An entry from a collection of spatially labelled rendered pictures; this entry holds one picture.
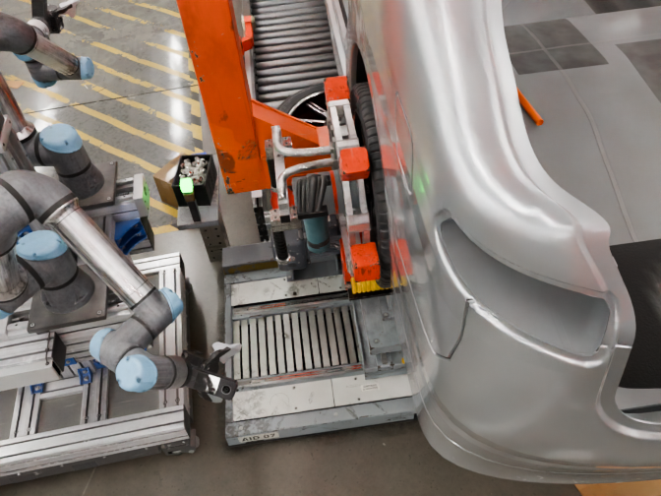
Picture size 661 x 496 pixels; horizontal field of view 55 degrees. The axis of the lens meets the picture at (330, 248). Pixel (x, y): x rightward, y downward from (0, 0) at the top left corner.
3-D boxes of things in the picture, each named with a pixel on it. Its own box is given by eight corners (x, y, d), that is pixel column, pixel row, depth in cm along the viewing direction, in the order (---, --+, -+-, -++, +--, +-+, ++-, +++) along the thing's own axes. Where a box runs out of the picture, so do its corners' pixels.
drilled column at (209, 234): (230, 259, 306) (211, 194, 275) (210, 262, 306) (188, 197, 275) (229, 244, 313) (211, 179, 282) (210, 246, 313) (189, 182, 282)
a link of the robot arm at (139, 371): (120, 346, 134) (147, 364, 130) (155, 347, 144) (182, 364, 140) (105, 380, 135) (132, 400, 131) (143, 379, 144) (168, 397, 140)
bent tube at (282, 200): (345, 202, 185) (343, 173, 177) (278, 211, 184) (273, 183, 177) (337, 162, 197) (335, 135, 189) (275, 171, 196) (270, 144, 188)
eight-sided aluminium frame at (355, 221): (374, 306, 209) (368, 180, 169) (353, 308, 208) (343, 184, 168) (350, 194, 245) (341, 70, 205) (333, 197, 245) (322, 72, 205)
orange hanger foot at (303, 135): (392, 173, 261) (392, 101, 235) (265, 190, 259) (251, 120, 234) (386, 148, 272) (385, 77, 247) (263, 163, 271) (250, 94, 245)
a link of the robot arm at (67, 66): (12, 0, 174) (95, 54, 223) (-26, 2, 175) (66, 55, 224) (12, 42, 174) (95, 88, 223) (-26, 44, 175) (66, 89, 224)
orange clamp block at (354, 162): (368, 178, 180) (371, 170, 171) (340, 182, 180) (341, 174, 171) (365, 155, 181) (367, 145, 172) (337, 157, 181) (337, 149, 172)
